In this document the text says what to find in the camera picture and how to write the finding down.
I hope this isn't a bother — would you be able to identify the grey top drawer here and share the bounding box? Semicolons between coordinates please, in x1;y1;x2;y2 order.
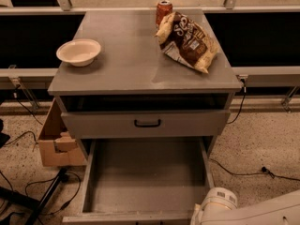
62;110;230;139

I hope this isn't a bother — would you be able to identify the black tripod stand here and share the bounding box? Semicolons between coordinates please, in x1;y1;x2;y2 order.
0;168;67;225

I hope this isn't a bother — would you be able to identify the grey drawer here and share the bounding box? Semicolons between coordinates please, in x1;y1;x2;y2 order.
63;138;214;225
62;110;230;139

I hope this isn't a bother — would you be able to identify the grey drawer cabinet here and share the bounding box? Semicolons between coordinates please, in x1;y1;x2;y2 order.
49;10;241;150

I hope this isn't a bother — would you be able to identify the white paper bowl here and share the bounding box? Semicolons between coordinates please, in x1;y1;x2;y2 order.
56;38;101;68

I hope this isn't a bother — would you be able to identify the black cable behind cabinet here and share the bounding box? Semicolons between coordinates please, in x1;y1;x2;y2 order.
227;77;248;125

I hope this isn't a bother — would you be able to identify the brown chip bag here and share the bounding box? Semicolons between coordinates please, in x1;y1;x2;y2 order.
156;12;219;74

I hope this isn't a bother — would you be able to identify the cardboard box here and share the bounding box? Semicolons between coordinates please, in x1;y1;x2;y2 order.
37;100;86;167

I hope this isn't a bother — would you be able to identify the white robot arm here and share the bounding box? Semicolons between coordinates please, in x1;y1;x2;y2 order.
190;187;300;225

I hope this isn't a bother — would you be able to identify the black cable left floor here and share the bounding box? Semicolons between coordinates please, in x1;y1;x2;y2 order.
24;171;83;217

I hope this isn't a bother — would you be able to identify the black floor cable right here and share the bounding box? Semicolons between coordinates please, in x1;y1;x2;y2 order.
208;157;300;183

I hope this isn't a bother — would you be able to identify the orange soda can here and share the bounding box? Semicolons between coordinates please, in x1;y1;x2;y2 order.
156;0;173;25

